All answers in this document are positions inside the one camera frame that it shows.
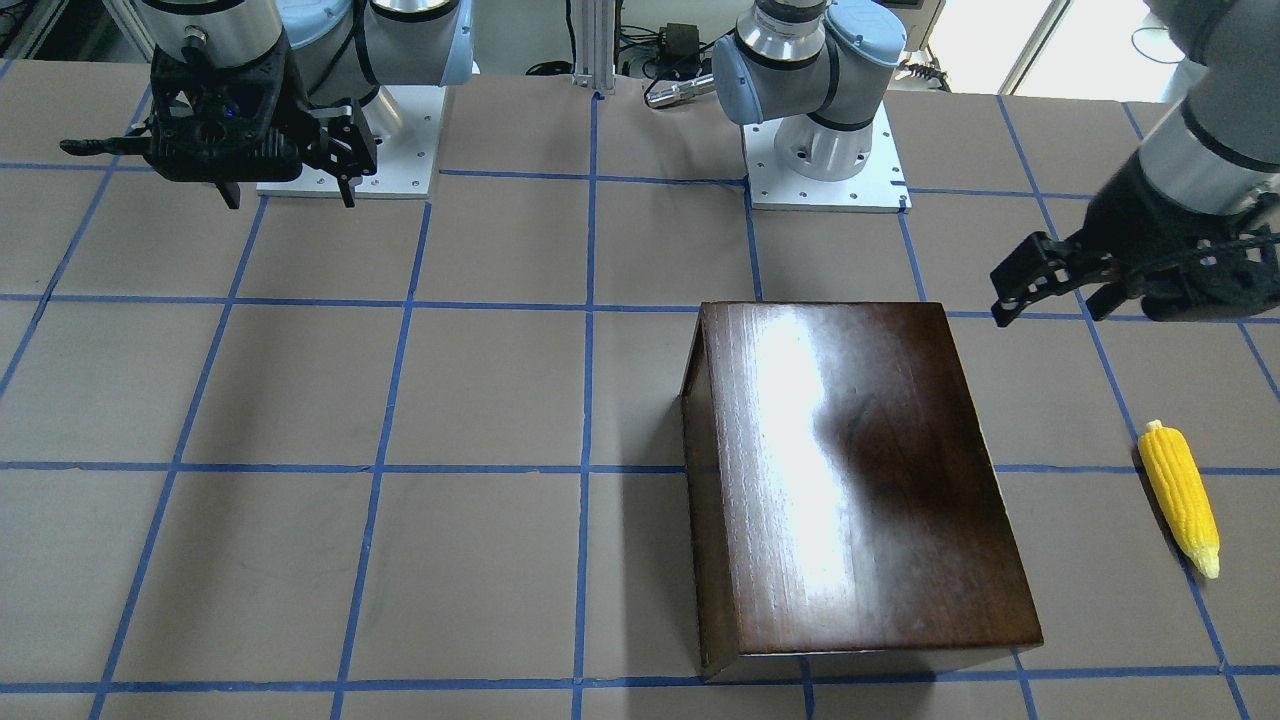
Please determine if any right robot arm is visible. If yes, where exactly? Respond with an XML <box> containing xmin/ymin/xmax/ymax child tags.
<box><xmin>60</xmin><ymin>1</ymin><xmax>475</xmax><ymax>209</ymax></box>

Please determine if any dark wooden drawer cabinet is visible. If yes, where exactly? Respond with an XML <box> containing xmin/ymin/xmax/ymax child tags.
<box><xmin>678</xmin><ymin>301</ymin><xmax>1044</xmax><ymax>682</ymax></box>

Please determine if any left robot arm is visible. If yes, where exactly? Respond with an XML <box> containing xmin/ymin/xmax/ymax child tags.
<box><xmin>712</xmin><ymin>1</ymin><xmax>1279</xmax><ymax>327</ymax></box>

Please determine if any silver cylindrical tool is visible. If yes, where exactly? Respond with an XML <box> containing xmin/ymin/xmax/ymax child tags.
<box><xmin>644</xmin><ymin>74</ymin><xmax>716</xmax><ymax>110</ymax></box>

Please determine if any yellow toy corn cob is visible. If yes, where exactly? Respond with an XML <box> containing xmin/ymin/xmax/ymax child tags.
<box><xmin>1138</xmin><ymin>420</ymin><xmax>1221</xmax><ymax>580</ymax></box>

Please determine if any black power adapter box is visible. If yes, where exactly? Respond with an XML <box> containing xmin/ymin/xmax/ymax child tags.
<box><xmin>658</xmin><ymin>22</ymin><xmax>701</xmax><ymax>64</ymax></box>

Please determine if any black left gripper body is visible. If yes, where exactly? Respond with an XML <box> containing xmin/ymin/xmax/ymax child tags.
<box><xmin>1075</xmin><ymin>156</ymin><xmax>1279</xmax><ymax>322</ymax></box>

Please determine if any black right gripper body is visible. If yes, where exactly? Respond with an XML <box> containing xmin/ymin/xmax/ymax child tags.
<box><xmin>147</xmin><ymin>40</ymin><xmax>302</xmax><ymax>183</ymax></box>

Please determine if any aluminium frame post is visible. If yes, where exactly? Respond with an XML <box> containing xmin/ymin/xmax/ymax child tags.
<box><xmin>566</xmin><ymin>0</ymin><xmax>620</xmax><ymax>99</ymax></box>

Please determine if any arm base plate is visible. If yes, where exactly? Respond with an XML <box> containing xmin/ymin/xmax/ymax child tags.
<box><xmin>256</xmin><ymin>85</ymin><xmax>445</xmax><ymax>200</ymax></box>
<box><xmin>742</xmin><ymin>102</ymin><xmax>913</xmax><ymax>213</ymax></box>

